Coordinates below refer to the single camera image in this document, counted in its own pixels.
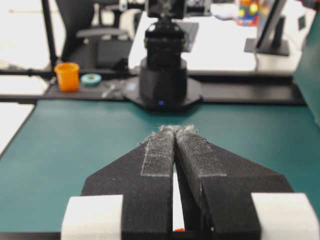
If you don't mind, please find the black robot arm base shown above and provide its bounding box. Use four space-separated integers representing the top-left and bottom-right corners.
123 0 202 111

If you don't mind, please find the black computer monitor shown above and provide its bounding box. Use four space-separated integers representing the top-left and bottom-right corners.
244 0 290 57

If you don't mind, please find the colourful box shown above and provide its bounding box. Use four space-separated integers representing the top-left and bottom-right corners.
235 0 260 27

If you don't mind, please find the orange plastic cup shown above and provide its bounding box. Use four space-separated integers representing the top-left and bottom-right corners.
54 62 80 92

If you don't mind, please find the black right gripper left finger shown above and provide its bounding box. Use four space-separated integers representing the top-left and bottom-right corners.
61 128 175 240

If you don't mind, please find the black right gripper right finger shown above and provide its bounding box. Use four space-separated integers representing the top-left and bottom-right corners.
174 127 320 240

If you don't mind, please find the teal tape roll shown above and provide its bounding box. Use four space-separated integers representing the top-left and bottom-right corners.
80 73 102 87

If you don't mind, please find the black office chair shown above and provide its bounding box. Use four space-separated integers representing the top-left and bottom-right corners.
56 0 132 69

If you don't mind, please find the black vertical pole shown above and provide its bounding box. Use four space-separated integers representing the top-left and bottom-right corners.
41 0 58 72

